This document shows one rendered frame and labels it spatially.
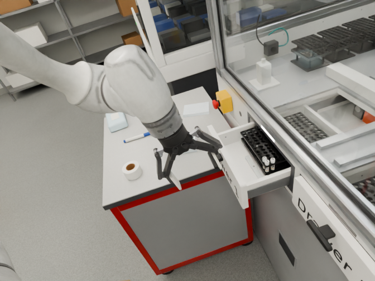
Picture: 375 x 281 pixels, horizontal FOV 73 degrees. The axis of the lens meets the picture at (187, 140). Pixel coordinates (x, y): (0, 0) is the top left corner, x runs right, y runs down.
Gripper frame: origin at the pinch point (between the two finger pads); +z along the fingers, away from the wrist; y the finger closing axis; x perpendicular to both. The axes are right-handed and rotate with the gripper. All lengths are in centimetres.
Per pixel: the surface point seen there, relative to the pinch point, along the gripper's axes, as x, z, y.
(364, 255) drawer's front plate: -35.6, 1.9, 23.4
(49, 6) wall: 409, -31, -111
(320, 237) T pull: -29.4, 2.6, 18.7
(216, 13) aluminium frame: 42, -24, 31
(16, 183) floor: 144, 56, -169
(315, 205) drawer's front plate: -22.7, 2.5, 22.2
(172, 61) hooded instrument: 83, 0, 10
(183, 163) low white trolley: 20.4, 12.9, -5.6
